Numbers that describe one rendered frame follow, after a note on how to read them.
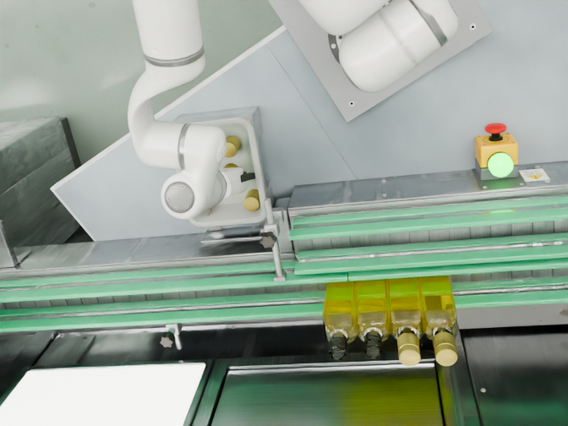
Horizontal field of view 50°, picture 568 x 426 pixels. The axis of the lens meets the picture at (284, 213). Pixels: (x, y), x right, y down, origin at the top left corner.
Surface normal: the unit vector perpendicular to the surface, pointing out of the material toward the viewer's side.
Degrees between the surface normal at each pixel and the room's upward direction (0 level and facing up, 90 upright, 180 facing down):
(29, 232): 90
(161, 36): 18
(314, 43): 4
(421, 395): 90
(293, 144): 0
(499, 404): 90
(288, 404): 90
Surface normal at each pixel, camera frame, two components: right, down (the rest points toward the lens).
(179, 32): 0.45, 0.59
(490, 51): -0.13, 0.42
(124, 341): -0.15, -0.91
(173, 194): -0.21, 0.15
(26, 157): 0.98, -0.08
